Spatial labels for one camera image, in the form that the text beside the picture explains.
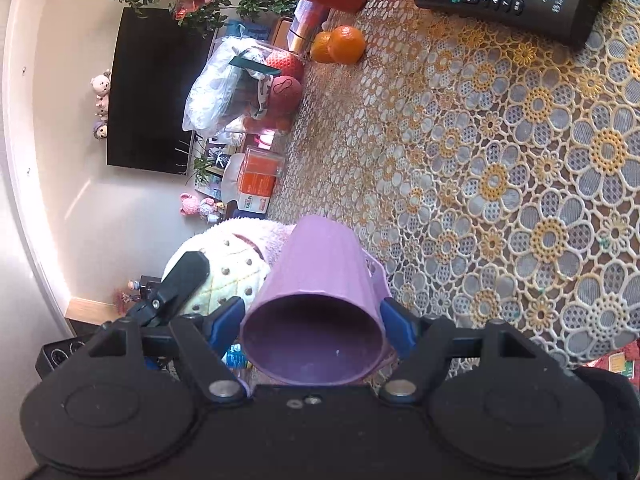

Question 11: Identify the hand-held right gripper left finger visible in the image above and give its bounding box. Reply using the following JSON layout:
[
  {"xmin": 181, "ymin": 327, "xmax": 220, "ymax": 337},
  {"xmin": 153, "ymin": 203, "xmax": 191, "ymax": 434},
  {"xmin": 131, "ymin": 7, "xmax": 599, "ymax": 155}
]
[{"xmin": 89, "ymin": 296, "xmax": 249, "ymax": 405}]

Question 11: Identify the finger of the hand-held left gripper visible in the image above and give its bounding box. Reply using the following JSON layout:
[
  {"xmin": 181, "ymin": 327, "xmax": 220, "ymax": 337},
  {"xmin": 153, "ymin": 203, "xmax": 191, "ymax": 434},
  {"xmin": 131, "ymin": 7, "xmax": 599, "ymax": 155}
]
[{"xmin": 117, "ymin": 250, "xmax": 211, "ymax": 327}]

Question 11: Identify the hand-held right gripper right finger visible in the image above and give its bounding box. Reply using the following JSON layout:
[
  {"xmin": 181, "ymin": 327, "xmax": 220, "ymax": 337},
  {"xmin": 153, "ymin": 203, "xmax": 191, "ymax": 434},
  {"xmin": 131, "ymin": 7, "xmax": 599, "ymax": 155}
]
[{"xmin": 379, "ymin": 297, "xmax": 524, "ymax": 405}]

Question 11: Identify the cream dotted soft toy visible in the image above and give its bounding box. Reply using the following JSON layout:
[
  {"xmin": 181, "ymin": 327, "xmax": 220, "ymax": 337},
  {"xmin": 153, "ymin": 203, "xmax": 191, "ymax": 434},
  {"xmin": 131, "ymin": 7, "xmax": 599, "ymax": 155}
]
[{"xmin": 161, "ymin": 220, "xmax": 274, "ymax": 322}]

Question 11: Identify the purple ribbed cup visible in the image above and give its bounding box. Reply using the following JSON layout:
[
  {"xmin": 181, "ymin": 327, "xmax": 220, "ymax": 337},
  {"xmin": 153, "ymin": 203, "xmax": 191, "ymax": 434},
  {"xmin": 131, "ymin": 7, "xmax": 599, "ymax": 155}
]
[{"xmin": 240, "ymin": 215, "xmax": 399, "ymax": 387}]

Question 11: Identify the pink flower bouquet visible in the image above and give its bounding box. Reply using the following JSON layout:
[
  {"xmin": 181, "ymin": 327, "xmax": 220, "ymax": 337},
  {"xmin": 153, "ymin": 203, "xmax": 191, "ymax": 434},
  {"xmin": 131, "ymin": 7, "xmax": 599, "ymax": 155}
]
[{"xmin": 112, "ymin": 279, "xmax": 140, "ymax": 312}]

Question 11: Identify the pink bear figurine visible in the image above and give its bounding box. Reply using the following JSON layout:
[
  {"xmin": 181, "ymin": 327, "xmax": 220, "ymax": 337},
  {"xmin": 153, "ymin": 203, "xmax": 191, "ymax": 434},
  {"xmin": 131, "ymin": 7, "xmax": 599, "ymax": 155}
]
[{"xmin": 179, "ymin": 192, "xmax": 202, "ymax": 219}]

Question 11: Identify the pink fluffy towel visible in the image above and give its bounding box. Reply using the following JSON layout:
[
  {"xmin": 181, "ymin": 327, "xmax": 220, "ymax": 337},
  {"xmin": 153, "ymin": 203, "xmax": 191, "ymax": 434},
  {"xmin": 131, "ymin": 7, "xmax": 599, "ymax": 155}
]
[{"xmin": 215, "ymin": 217, "xmax": 297, "ymax": 267}]

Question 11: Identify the small potted plant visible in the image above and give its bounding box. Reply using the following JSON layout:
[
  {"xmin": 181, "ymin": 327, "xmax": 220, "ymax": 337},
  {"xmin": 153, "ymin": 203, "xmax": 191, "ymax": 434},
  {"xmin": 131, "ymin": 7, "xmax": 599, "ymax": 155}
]
[{"xmin": 190, "ymin": 142, "xmax": 228, "ymax": 197}]

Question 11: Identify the orange tissue pack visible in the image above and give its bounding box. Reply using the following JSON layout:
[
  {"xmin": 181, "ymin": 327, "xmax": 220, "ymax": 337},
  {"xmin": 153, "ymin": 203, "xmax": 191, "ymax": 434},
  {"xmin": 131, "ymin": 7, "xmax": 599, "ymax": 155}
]
[{"xmin": 237, "ymin": 145, "xmax": 286, "ymax": 214}]

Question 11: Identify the black television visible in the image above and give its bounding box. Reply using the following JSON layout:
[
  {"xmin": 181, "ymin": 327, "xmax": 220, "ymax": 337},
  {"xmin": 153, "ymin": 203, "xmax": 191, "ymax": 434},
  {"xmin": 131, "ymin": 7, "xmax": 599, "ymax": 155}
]
[{"xmin": 105, "ymin": 7, "xmax": 217, "ymax": 176}]

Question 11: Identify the plastic bag of fruit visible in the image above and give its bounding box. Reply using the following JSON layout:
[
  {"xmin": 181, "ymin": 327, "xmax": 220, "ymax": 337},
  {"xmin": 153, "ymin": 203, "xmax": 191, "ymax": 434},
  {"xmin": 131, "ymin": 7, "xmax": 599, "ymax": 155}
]
[{"xmin": 182, "ymin": 35, "xmax": 307, "ymax": 137}]

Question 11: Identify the red ball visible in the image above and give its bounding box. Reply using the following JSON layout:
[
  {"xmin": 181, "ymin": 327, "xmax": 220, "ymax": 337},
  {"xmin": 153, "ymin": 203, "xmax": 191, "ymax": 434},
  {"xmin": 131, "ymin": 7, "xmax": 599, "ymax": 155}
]
[{"xmin": 268, "ymin": 75, "xmax": 304, "ymax": 119}]

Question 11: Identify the red printed packet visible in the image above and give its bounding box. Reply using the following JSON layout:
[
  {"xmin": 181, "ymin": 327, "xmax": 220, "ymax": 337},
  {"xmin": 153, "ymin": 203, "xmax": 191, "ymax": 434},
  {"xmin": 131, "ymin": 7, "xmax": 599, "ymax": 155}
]
[{"xmin": 584, "ymin": 339, "xmax": 640, "ymax": 377}]

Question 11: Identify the orange fruit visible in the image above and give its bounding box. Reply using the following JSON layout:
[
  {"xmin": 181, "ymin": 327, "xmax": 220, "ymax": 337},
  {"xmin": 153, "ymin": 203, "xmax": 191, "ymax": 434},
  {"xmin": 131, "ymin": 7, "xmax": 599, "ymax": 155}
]
[
  {"xmin": 309, "ymin": 31, "xmax": 334, "ymax": 64},
  {"xmin": 327, "ymin": 25, "xmax": 367, "ymax": 65}
]

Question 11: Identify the colourful plastic storage box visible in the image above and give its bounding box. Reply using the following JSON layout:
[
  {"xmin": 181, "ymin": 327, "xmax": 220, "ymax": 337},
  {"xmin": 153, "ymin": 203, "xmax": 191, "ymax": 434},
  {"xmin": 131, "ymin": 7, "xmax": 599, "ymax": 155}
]
[{"xmin": 292, "ymin": 0, "xmax": 332, "ymax": 57}]

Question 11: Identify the black remote with white buttons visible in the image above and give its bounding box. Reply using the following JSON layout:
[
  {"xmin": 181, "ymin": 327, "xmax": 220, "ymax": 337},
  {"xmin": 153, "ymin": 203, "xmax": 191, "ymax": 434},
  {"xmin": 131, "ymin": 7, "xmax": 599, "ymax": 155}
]
[{"xmin": 413, "ymin": 0, "xmax": 599, "ymax": 52}]

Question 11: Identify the wooden wall shelf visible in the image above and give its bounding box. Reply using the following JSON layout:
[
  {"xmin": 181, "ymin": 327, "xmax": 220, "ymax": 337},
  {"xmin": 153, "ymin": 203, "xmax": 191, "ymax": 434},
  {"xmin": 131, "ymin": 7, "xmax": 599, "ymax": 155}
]
[{"xmin": 64, "ymin": 297, "xmax": 123, "ymax": 325}]

